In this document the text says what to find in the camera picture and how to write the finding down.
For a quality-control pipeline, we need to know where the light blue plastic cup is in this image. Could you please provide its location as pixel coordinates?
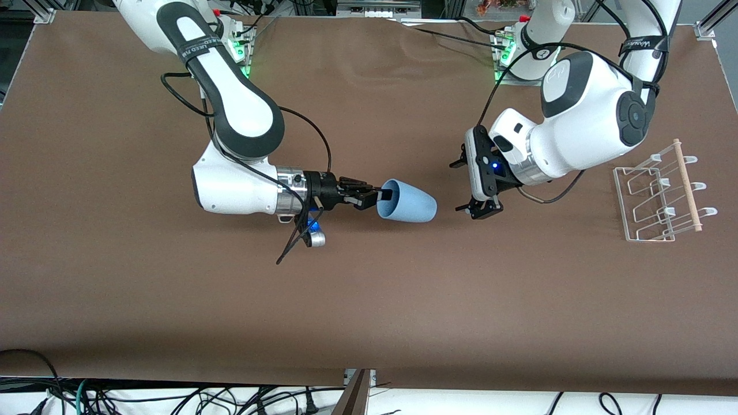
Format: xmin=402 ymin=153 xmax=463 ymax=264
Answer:
xmin=376 ymin=179 xmax=438 ymax=222

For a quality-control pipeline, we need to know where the brown table cover sheet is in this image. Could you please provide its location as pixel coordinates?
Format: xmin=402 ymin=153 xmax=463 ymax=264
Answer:
xmin=0 ymin=10 xmax=738 ymax=397

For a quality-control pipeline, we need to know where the grey box with white ports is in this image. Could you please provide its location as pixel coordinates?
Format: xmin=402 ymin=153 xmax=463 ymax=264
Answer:
xmin=337 ymin=0 xmax=421 ymax=18

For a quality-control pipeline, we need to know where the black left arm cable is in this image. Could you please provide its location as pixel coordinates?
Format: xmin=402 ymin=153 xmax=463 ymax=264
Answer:
xmin=477 ymin=41 xmax=588 ymax=205

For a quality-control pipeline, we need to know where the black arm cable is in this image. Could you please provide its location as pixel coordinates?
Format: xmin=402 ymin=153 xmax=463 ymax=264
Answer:
xmin=477 ymin=41 xmax=588 ymax=205
xmin=160 ymin=72 xmax=333 ymax=266

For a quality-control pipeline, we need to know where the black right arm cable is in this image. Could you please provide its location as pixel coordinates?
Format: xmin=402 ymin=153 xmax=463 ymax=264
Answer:
xmin=160 ymin=72 xmax=333 ymax=266

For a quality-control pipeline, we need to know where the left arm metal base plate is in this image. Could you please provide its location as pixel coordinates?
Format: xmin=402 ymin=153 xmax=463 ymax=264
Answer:
xmin=490 ymin=29 xmax=555 ymax=86

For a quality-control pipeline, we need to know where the black cable lying on table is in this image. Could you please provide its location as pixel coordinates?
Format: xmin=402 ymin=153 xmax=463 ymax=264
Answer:
xmin=398 ymin=17 xmax=502 ymax=50

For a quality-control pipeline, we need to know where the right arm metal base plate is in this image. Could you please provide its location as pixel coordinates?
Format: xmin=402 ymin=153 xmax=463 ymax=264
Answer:
xmin=222 ymin=16 xmax=258 ymax=79

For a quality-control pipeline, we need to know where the white wire cup rack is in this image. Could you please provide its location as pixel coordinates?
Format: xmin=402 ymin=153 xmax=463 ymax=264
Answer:
xmin=613 ymin=139 xmax=718 ymax=243

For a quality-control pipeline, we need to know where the brown wooden post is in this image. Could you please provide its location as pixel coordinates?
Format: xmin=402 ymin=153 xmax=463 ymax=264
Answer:
xmin=332 ymin=369 xmax=372 ymax=415

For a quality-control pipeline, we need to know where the dark looped cable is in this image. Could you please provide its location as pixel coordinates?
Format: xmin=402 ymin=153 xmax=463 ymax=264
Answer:
xmin=0 ymin=349 xmax=61 ymax=398

